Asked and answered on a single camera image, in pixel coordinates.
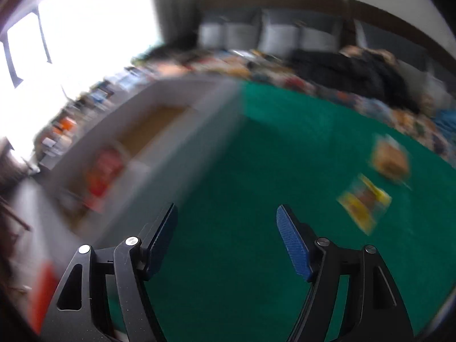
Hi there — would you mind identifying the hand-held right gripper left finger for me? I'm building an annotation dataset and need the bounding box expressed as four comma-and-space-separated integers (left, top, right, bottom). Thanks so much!
41, 202, 178, 342

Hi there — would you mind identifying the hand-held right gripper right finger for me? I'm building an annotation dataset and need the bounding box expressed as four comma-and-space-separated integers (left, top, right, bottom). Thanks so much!
276, 204, 416, 342

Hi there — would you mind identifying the red snack packet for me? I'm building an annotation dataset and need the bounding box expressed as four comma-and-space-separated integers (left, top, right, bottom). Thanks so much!
84, 146, 125, 212

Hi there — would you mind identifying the grey storage box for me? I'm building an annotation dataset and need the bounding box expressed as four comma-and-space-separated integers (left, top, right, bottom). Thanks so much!
7, 78, 246, 246

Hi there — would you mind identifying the yellow snack packet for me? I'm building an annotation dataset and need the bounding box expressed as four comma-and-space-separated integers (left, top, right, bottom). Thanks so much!
337, 174, 392, 236

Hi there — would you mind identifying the bread loaf in clear bag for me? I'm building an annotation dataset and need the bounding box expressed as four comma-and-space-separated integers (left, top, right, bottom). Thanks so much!
370, 133, 412, 186

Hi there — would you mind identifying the red orange object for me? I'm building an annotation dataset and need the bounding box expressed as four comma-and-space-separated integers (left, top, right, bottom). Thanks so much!
30, 260, 59, 332

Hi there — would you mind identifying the row of books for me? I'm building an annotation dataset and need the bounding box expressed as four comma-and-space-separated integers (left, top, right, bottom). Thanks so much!
34, 66, 157, 164

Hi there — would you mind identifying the black puffer jacket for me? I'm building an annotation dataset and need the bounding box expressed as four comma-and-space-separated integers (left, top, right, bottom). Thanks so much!
290, 46, 421, 113

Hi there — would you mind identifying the floral bedsheet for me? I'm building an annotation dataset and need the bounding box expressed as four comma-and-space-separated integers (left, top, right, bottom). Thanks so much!
132, 48, 456, 164

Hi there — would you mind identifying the beige plastic bag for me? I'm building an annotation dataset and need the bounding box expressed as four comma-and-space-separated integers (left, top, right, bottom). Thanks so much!
340, 44, 396, 61

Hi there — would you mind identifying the bright window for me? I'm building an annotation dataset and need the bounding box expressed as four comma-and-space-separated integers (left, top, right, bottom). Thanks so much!
0, 0, 161, 89

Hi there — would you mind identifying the dark curtain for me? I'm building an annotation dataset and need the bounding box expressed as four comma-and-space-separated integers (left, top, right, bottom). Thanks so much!
148, 0, 200, 48

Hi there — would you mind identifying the grey strapped cushion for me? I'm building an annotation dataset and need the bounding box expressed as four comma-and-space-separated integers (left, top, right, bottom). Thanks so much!
198, 12, 260, 48
353, 19, 426, 75
258, 9, 344, 56
424, 57, 456, 104

